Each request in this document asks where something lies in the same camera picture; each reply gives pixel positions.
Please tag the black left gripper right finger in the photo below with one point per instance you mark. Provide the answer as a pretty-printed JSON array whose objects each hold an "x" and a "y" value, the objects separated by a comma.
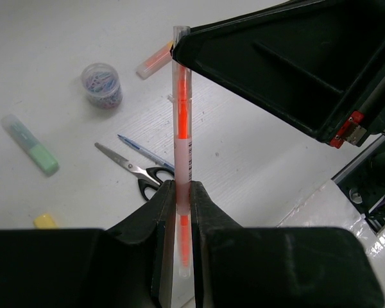
[{"x": 206, "y": 216}]

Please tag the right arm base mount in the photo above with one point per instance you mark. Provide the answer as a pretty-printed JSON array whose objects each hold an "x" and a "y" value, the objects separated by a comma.
[{"x": 362, "y": 181}]

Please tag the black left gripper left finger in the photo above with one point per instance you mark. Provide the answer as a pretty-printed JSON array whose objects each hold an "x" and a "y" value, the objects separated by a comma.
[{"x": 142, "y": 267}]

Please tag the orange yellow highlighter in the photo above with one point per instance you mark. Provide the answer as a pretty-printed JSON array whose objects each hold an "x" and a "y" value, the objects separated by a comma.
[{"x": 155, "y": 62}]

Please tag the blue ballpoint pen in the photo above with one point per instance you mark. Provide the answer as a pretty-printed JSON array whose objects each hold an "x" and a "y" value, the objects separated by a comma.
[{"x": 147, "y": 153}]

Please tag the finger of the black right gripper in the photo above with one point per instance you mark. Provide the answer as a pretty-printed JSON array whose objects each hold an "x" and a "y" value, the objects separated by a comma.
[{"x": 306, "y": 62}]

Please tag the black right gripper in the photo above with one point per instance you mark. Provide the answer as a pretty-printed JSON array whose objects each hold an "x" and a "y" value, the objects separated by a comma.
[{"x": 368, "y": 118}]

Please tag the black handled scissors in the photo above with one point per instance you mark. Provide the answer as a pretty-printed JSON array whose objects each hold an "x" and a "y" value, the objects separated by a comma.
[{"x": 146, "y": 178}]

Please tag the jar of paper clips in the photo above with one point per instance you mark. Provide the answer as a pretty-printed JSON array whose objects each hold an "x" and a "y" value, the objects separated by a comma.
[{"x": 102, "y": 85}]

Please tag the green highlighter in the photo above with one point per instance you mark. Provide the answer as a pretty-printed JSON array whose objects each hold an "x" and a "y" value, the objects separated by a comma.
[{"x": 36, "y": 151}]

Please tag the orange highlighter pen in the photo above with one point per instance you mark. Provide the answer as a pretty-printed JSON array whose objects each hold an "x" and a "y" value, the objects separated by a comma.
[{"x": 182, "y": 126}]

